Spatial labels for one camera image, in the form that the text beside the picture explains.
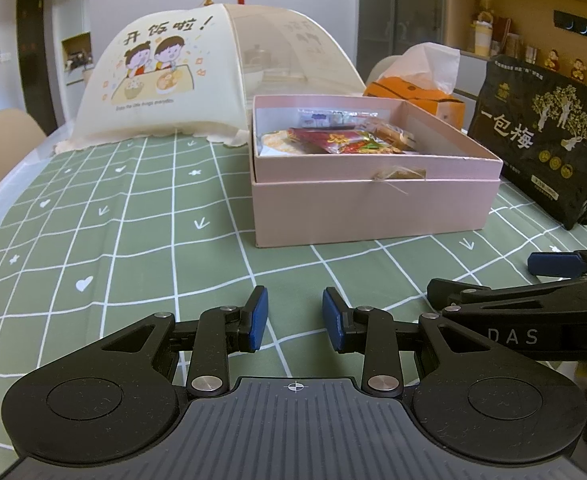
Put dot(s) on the glass cabinet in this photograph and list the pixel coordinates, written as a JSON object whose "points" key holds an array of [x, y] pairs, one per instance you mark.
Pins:
{"points": [[398, 5]]}

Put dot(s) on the orange tissue box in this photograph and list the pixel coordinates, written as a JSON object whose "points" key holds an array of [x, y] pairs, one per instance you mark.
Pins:
{"points": [[413, 92]]}

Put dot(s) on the blue snack packet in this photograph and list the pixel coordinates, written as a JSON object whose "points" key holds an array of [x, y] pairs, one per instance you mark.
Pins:
{"points": [[313, 119]]}

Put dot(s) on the beige chair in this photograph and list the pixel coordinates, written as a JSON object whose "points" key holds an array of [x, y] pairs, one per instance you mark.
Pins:
{"points": [[386, 67], [1, 145]]}

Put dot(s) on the printed mesh food cover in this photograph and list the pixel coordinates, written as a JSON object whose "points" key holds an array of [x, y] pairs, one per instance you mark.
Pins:
{"points": [[138, 120]]}

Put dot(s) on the dark door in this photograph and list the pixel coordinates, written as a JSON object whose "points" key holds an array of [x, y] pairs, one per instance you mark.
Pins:
{"points": [[36, 60]]}

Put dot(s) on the black device with blue lights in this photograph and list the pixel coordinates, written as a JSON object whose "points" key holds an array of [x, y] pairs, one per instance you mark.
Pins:
{"points": [[573, 22]]}

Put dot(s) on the wall niche shelf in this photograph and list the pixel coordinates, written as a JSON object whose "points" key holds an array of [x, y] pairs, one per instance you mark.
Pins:
{"points": [[76, 52]]}

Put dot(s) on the yellow bottle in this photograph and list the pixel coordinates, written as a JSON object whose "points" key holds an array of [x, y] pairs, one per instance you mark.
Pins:
{"points": [[481, 40]]}

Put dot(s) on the yellow mushroom print snack packet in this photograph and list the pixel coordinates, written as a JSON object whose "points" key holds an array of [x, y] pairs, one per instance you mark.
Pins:
{"points": [[276, 140]]}

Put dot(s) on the bear figurine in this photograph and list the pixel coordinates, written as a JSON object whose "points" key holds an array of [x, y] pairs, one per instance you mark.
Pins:
{"points": [[484, 10]]}

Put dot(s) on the green checked tablecloth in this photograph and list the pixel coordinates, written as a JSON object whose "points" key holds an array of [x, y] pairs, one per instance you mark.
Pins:
{"points": [[123, 240]]}

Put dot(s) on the black snack bag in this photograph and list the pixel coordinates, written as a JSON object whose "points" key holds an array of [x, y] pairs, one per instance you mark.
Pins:
{"points": [[538, 170]]}

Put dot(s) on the small red gold figurine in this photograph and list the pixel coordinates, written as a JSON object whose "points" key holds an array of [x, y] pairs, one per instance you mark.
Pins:
{"points": [[578, 69], [552, 60]]}

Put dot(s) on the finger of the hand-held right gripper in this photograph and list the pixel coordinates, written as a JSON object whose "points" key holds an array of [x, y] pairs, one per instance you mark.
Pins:
{"points": [[551, 264], [483, 297]]}

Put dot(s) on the red snack packet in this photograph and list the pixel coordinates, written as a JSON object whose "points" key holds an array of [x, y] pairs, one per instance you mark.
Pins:
{"points": [[333, 141]]}

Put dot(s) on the pink cardboard box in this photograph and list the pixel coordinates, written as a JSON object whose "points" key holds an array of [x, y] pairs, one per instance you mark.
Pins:
{"points": [[363, 205]]}

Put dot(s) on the wooden shelf unit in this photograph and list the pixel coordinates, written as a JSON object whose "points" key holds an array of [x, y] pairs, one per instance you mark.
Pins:
{"points": [[461, 15]]}

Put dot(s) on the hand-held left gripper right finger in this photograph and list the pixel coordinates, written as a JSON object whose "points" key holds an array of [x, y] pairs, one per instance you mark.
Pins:
{"points": [[332, 320]]}

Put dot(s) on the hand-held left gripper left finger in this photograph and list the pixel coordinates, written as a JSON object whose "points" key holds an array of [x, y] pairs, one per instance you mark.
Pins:
{"points": [[258, 317]]}

